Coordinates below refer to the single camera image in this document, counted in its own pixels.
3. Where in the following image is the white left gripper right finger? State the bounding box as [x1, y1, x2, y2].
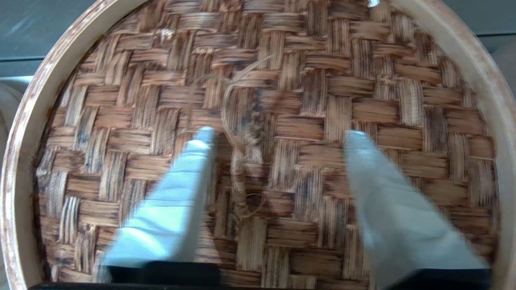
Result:
[344, 130, 491, 289]

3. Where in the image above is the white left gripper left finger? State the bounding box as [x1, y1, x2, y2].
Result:
[97, 126, 219, 267]

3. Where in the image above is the woven bamboo steamer lid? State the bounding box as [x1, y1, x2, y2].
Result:
[0, 0, 516, 290]

